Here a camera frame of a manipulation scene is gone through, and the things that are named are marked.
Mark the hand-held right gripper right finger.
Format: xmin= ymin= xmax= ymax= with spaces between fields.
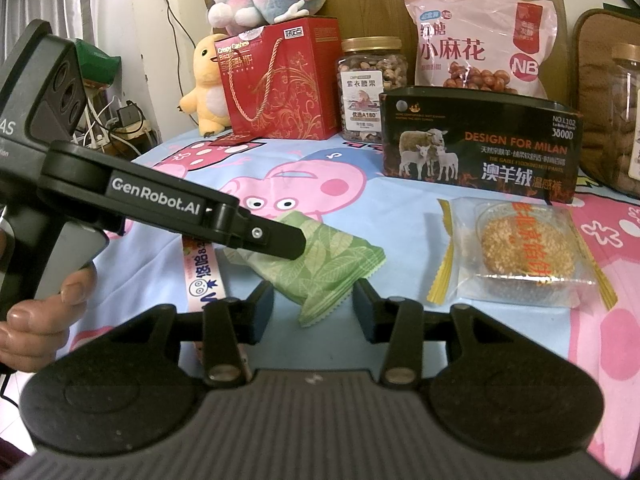
xmin=352 ymin=278 xmax=551 ymax=389

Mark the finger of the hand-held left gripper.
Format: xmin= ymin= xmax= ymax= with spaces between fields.
xmin=219 ymin=206 xmax=307 ymax=262

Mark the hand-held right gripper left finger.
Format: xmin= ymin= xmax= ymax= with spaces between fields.
xmin=80 ymin=279 xmax=276 ymax=389

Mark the light green leaf snack packet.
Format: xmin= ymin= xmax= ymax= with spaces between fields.
xmin=222 ymin=210 xmax=388 ymax=330

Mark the black cardboard box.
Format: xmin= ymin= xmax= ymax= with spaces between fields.
xmin=378 ymin=86 xmax=583 ymax=206

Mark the person's left hand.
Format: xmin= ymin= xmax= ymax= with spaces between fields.
xmin=0 ymin=265 xmax=99 ymax=376

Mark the pink white strip packet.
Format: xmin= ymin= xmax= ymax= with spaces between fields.
xmin=181 ymin=237 xmax=232 ymax=323

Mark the power strip with chargers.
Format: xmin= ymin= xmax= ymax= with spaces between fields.
xmin=75 ymin=94 xmax=157 ymax=157

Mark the cartoon pig printed blanket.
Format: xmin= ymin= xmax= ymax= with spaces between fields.
xmin=90 ymin=129 xmax=640 ymax=480

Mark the green bag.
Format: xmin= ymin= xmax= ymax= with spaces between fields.
xmin=75 ymin=40 xmax=122 ymax=84

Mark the red gift box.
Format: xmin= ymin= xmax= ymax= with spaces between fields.
xmin=215 ymin=16 xmax=344 ymax=142

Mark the yellow duck plush toy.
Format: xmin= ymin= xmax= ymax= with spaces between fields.
xmin=178 ymin=34 xmax=234 ymax=137

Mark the clear sesame cake packet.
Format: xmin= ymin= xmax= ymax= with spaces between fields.
xmin=426 ymin=197 xmax=617 ymax=312

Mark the small clear nut jar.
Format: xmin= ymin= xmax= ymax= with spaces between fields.
xmin=336 ymin=36 xmax=411 ymax=142

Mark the wooden headboard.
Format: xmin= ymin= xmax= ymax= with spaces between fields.
xmin=200 ymin=0 xmax=573 ymax=106

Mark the pink snack bag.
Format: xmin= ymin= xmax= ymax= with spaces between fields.
xmin=403 ymin=0 xmax=559 ymax=101

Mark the brown seat cushion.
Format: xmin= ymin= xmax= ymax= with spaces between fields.
xmin=570 ymin=7 xmax=640 ymax=192

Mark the large clear pecan jar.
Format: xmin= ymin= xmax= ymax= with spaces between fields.
xmin=597 ymin=42 xmax=640 ymax=196

